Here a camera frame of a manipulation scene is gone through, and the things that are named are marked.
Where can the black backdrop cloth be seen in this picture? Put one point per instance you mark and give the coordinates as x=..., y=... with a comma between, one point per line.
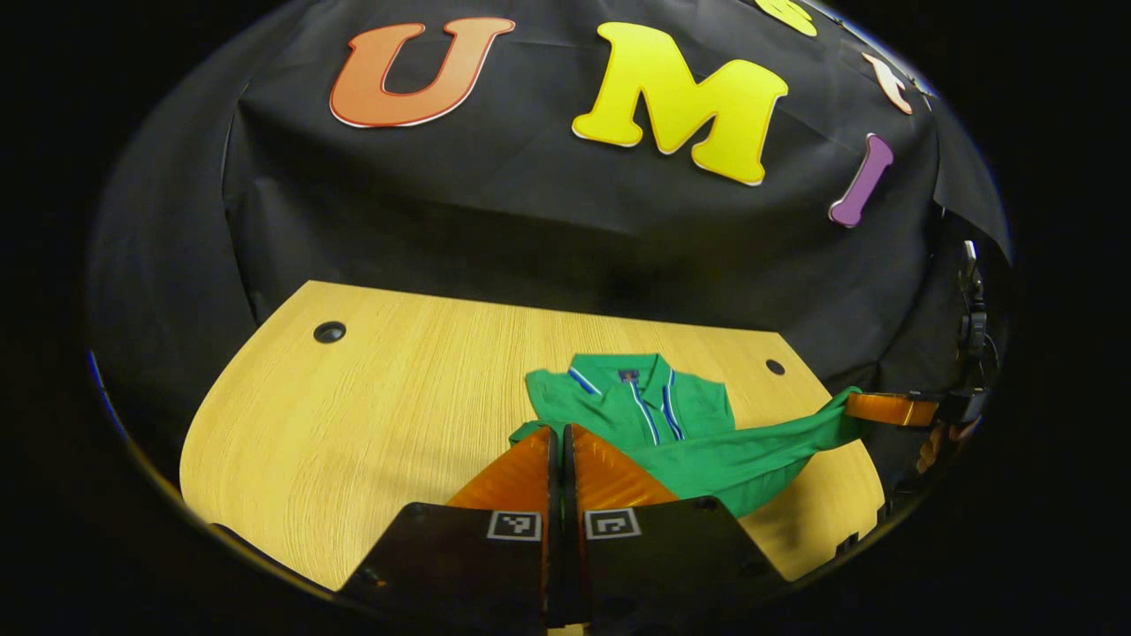
x=486, y=203

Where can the green T-shirt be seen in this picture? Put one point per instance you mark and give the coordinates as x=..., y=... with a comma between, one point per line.
x=707, y=459

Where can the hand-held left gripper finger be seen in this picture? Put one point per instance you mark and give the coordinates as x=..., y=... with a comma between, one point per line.
x=553, y=486
x=569, y=486

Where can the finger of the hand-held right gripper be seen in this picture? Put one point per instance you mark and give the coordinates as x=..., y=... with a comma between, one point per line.
x=888, y=409

